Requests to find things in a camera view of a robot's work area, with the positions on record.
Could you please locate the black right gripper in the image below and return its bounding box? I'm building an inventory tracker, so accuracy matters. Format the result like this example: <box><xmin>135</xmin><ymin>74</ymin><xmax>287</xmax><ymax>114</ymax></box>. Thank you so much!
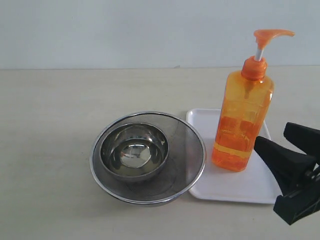
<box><xmin>254</xmin><ymin>122</ymin><xmax>320</xmax><ymax>225</ymax></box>

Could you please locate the orange pump soap bottle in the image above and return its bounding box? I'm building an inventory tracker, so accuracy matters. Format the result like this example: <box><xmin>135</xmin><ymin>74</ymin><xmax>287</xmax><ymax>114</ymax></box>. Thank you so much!
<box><xmin>211</xmin><ymin>29</ymin><xmax>295</xmax><ymax>172</ymax></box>

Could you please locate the small stainless steel bowl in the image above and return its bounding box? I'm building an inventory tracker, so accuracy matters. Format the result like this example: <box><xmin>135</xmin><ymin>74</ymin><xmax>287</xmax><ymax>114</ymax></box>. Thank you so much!
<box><xmin>99</xmin><ymin>122</ymin><xmax>169</xmax><ymax>183</ymax></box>

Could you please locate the white rectangular plastic tray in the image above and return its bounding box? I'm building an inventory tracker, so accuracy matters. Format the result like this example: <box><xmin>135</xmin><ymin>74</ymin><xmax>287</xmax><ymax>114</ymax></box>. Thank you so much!
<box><xmin>186</xmin><ymin>108</ymin><xmax>281</xmax><ymax>205</ymax></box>

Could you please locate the steel mesh strainer basket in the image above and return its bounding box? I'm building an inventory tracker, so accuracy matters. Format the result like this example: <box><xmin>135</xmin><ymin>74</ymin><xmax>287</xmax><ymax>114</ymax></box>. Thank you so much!
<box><xmin>89</xmin><ymin>111</ymin><xmax>206</xmax><ymax>206</ymax></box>

